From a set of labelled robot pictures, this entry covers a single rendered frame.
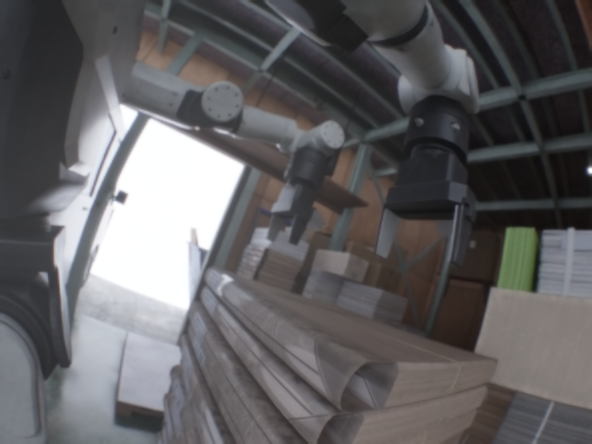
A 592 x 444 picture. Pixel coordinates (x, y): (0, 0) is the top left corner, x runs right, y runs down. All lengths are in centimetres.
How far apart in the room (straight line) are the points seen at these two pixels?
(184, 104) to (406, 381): 51
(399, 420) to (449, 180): 24
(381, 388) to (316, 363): 6
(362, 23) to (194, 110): 36
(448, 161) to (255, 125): 38
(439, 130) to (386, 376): 27
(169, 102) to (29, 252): 36
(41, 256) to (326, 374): 26
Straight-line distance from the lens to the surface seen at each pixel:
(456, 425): 46
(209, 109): 50
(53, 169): 25
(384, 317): 215
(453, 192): 30
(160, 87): 52
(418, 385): 26
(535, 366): 63
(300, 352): 23
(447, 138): 34
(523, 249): 70
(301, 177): 57
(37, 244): 27
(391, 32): 24
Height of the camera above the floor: 114
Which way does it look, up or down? 11 degrees up
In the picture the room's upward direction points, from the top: 20 degrees clockwise
